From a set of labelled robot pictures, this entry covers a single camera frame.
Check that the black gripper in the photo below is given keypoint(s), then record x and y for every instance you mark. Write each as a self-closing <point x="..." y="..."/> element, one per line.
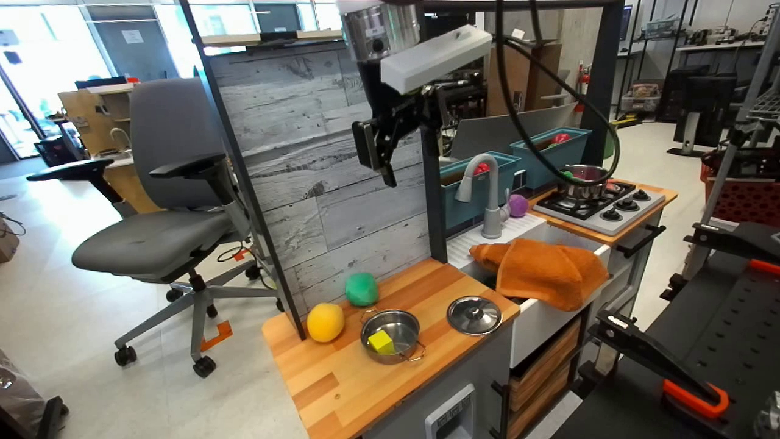
<point x="381" y="131"/>

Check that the green ball toy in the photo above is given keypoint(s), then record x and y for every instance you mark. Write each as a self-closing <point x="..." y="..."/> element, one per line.
<point x="361" y="289"/>

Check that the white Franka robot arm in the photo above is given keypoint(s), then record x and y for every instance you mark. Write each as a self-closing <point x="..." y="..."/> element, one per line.
<point x="434" y="58"/>

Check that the red toy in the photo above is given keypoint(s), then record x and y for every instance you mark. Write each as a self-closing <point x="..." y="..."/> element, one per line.
<point x="483" y="170"/>
<point x="562" y="139"/>

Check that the grey toy faucet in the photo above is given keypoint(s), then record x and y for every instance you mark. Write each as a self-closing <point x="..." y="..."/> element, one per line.
<point x="492" y="209"/>

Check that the purple toy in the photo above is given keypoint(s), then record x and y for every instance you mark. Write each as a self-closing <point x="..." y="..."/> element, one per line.
<point x="517" y="205"/>

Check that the yellow ball toy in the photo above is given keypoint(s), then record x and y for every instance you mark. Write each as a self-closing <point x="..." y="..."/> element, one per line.
<point x="325" y="322"/>

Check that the yellow toy block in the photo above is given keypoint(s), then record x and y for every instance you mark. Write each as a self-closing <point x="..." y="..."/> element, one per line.
<point x="381" y="342"/>

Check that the toy kitchen cabinet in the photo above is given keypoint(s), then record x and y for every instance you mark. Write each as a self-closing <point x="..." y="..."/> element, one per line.
<point x="453" y="374"/>

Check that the white toy sink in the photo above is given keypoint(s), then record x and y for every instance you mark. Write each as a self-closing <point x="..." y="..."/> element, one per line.
<point x="537" y="330"/>

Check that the grey toy stove top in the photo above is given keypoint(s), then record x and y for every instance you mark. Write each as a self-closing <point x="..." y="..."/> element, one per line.
<point x="604" y="214"/>

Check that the grey wood panel board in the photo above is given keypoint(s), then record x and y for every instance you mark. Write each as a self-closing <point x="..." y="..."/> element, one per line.
<point x="325" y="178"/>

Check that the large teal planter box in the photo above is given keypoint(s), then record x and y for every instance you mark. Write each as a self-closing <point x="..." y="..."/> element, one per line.
<point x="545" y="160"/>

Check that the tall cardboard box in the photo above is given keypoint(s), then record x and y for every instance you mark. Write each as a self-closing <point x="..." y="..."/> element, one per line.
<point x="528" y="82"/>

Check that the orange towel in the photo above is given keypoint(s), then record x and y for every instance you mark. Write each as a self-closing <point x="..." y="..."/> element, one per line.
<point x="545" y="272"/>

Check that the grey office chair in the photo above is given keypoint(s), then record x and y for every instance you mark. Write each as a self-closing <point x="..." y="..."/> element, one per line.
<point x="172" y="137"/>

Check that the large steel pot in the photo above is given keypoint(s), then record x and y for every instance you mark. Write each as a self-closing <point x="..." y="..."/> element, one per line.
<point x="584" y="189"/>

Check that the red fire extinguisher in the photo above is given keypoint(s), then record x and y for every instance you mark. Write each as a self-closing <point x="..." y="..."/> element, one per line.
<point x="580" y="82"/>

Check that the black kitchen frame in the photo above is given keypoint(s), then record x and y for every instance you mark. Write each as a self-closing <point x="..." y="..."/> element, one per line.
<point x="433" y="204"/>

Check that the orange floor bracket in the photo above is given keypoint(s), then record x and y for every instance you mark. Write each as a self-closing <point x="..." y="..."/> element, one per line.
<point x="217" y="336"/>

